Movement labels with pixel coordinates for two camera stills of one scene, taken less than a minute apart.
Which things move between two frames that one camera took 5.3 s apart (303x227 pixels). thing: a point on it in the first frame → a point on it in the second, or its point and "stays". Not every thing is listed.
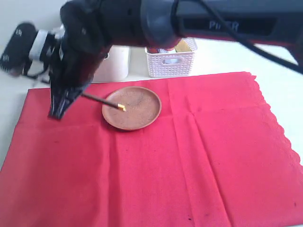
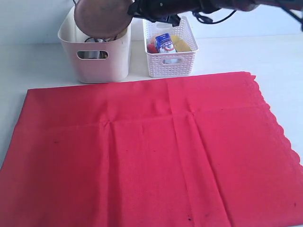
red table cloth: x=214 y=157 stays
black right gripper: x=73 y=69 → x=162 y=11
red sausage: x=153 y=51 stays
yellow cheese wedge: x=182 y=46 stays
